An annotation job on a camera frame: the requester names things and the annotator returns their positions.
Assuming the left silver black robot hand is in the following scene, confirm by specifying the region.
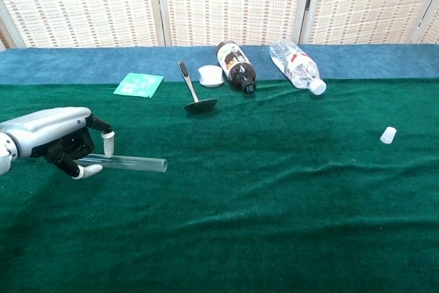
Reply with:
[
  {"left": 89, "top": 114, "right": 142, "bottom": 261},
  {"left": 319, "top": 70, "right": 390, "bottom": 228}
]
[{"left": 0, "top": 106, "right": 117, "bottom": 180}]

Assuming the clear glass test tube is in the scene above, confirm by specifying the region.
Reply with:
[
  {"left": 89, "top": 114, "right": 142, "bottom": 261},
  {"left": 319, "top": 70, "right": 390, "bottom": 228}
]
[{"left": 73, "top": 153, "right": 168, "bottom": 174}]

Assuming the small white cap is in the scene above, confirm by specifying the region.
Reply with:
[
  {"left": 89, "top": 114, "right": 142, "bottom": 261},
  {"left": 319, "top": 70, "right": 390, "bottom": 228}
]
[{"left": 379, "top": 126, "right": 398, "bottom": 145}]

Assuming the blue table cover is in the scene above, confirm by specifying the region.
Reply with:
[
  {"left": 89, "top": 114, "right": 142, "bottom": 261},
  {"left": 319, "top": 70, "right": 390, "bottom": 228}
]
[{"left": 0, "top": 44, "right": 439, "bottom": 85}]

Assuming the green sachet packet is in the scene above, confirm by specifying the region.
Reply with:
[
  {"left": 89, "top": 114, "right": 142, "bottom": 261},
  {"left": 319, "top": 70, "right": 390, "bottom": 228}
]
[{"left": 112, "top": 72, "right": 165, "bottom": 99}]

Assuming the woven folding screen panel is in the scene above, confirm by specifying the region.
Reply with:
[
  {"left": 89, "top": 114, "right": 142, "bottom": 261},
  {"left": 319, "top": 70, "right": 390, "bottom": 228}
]
[
  {"left": 300, "top": 0, "right": 436, "bottom": 45},
  {"left": 0, "top": 0, "right": 165, "bottom": 49},
  {"left": 154, "top": 0, "right": 313, "bottom": 47},
  {"left": 411, "top": 0, "right": 439, "bottom": 45}
]

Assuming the white plastic cup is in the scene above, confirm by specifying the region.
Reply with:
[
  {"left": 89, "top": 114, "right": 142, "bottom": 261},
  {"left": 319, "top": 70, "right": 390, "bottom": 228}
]
[{"left": 198, "top": 64, "right": 226, "bottom": 88}]

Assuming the brown glass bottle with label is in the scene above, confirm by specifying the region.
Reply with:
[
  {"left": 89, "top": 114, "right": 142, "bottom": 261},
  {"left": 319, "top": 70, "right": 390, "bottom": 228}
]
[{"left": 215, "top": 40, "right": 257, "bottom": 95}]

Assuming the dark green velvet cloth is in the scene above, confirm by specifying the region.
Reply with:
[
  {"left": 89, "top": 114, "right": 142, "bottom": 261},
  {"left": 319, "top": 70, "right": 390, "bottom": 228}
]
[{"left": 0, "top": 78, "right": 439, "bottom": 293}]

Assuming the clear plastic water bottle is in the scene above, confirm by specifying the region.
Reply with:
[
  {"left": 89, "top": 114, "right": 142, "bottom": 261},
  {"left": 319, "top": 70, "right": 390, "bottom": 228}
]
[{"left": 269, "top": 38, "right": 327, "bottom": 96}]

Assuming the metal ladle with black handle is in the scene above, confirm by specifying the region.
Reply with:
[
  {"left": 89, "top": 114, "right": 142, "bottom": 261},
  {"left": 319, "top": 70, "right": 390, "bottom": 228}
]
[{"left": 177, "top": 60, "right": 219, "bottom": 114}]

